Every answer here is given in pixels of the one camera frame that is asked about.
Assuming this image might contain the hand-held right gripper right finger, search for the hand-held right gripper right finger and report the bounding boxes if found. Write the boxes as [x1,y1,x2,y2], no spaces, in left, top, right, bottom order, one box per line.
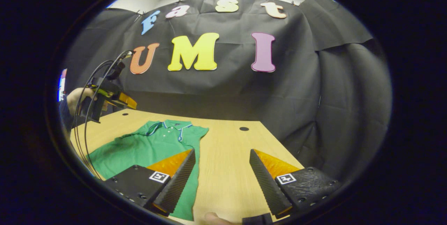
[249,149,341,219]

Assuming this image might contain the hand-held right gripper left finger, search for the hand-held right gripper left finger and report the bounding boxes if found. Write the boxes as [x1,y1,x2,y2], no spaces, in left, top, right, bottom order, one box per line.
[105,148,196,217]

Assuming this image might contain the green T-shirt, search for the green T-shirt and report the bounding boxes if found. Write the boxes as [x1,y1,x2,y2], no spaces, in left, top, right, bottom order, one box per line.
[87,119,209,221]

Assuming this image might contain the computer monitor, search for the computer monitor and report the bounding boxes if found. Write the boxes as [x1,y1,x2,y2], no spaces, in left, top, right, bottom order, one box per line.
[57,68,67,102]

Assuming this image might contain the black left hand-held gripper cable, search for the black left hand-held gripper cable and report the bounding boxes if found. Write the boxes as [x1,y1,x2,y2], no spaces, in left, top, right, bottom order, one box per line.
[83,50,136,181]
[73,59,116,171]

